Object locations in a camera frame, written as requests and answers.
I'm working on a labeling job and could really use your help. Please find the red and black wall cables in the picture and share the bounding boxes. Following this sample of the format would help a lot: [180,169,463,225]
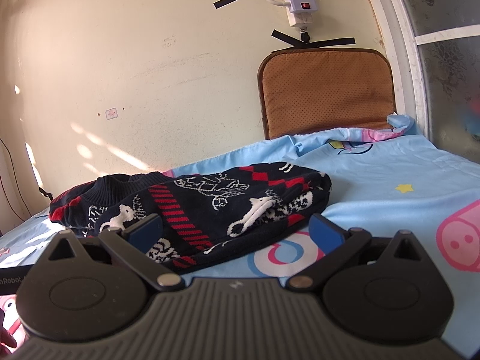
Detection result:
[0,137,55,226]

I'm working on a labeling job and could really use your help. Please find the person's left hand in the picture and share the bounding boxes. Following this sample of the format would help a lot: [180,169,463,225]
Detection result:
[0,310,18,357]

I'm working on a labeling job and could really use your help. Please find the white window frame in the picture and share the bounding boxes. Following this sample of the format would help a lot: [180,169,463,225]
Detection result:
[368,0,479,140]

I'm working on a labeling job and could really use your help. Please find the navy red reindeer sweater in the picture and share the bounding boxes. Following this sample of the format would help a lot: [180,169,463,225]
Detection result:
[49,163,332,274]

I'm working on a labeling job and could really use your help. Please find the black tape strips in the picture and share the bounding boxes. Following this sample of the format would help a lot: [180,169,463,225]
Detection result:
[213,0,356,50]

